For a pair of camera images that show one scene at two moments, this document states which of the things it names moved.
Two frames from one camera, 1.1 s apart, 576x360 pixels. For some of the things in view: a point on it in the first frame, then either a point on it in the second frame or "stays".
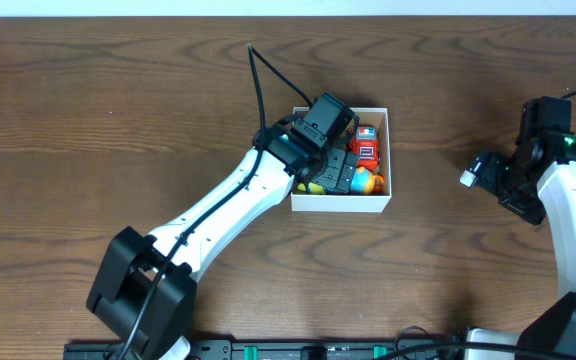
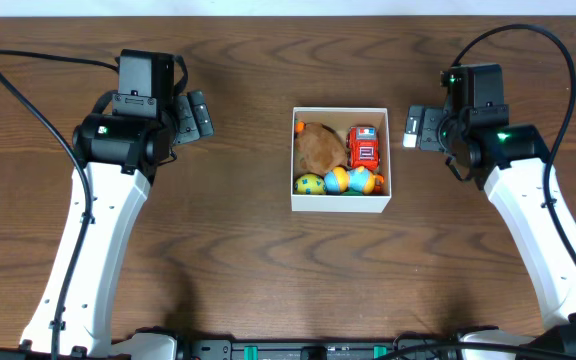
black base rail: x=228 y=348 stays
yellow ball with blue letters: x=314 y=188 stays
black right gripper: x=510 y=193 to x=429 y=128
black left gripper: x=336 y=171 to x=194 y=116
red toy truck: x=364 y=141 stays
